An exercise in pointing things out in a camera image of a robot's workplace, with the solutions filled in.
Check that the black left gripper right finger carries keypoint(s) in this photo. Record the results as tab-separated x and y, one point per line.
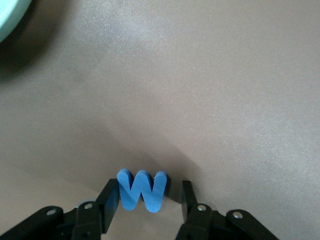
197	220

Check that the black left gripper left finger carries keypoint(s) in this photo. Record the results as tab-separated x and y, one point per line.
107	205

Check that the blue foam capital W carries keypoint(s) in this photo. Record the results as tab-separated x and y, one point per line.
150	200

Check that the brown table cover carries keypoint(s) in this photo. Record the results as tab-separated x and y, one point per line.
200	75

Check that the pale green plate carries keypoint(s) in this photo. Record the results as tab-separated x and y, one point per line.
10	15

